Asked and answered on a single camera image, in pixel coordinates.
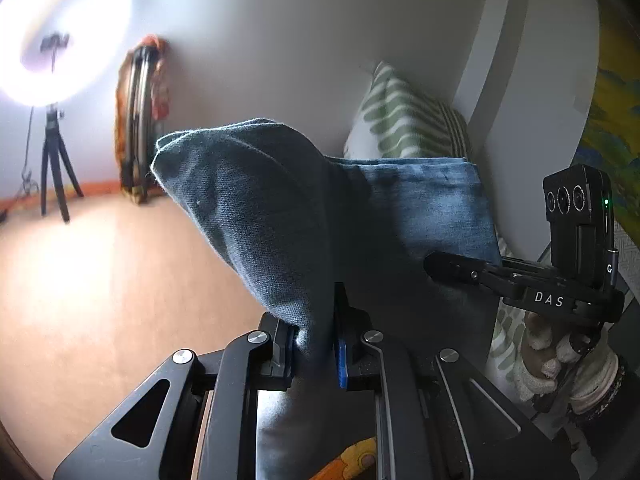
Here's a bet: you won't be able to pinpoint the white green striped pillow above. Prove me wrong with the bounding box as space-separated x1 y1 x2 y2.
342 61 528 391

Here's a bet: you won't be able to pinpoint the black tripod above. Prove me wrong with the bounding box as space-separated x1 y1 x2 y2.
40 102 85 223

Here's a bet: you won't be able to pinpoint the orange patterned folded board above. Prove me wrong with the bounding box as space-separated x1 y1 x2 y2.
114 35 171 206

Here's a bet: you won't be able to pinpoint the white ring light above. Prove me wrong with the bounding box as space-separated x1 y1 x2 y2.
0 0 133 108

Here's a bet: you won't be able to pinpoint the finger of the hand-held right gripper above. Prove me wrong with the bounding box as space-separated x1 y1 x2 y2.
424 252 506 288

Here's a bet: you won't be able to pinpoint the dark bead bracelet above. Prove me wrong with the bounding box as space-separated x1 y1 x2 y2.
570 352 629 417

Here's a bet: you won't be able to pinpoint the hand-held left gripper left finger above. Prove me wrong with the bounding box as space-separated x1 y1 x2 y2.
52 312 296 480

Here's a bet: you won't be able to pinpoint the person's right hand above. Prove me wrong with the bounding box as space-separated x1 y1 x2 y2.
510 311 619 414

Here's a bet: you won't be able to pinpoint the blue denim pants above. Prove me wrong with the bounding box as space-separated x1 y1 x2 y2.
150 117 503 480

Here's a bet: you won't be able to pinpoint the black ring light cable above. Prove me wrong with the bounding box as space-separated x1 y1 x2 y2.
19 107 40 196

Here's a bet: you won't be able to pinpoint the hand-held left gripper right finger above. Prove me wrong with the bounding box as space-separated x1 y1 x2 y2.
332 282 581 480

